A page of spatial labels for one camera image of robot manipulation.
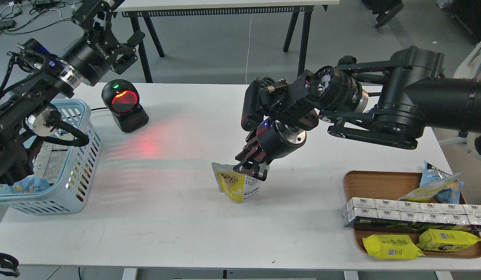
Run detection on yellow bean snack bag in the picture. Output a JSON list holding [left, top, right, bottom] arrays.
[[212, 163, 263, 203]]

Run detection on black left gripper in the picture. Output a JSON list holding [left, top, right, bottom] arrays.
[[60, 0, 145, 86]]

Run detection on brown wooden tray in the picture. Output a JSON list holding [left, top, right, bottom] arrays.
[[344, 171, 481, 258]]

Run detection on yellow snack pack left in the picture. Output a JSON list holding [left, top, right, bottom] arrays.
[[362, 234, 425, 259]]

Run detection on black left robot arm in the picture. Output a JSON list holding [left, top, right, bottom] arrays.
[[0, 0, 145, 186]]

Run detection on yellow snack pack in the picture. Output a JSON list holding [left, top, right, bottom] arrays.
[[362, 234, 425, 259], [416, 229, 481, 252]]

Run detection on floor cables and adapter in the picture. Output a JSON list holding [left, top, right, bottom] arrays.
[[0, 0, 85, 44]]

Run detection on blue snack bag in basket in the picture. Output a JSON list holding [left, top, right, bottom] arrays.
[[0, 177, 51, 196]]

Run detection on yellow white snack bag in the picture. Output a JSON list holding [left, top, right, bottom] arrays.
[[398, 173, 460, 203]]

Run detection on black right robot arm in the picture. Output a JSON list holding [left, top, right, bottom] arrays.
[[233, 46, 481, 181]]

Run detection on yellow snack pack right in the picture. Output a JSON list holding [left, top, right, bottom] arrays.
[[416, 229, 481, 252]]

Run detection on white hanging cable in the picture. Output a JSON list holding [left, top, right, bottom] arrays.
[[246, 14, 252, 84]]

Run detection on blue snack bag on tray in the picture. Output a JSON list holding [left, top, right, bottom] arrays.
[[420, 161, 464, 204]]

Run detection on white drink carton pack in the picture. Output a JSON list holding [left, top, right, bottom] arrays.
[[341, 197, 481, 233]]

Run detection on black barcode scanner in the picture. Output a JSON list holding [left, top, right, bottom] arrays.
[[101, 79, 149, 133]]

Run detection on light blue plastic basket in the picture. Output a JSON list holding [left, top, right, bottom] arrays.
[[0, 99, 102, 215]]

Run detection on white background table black legs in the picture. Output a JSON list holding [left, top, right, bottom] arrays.
[[112, 0, 339, 84]]

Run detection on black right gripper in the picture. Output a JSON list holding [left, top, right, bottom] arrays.
[[233, 119, 307, 182]]

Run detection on white snack bag in basket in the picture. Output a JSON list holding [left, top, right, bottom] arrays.
[[33, 142, 71, 184]]

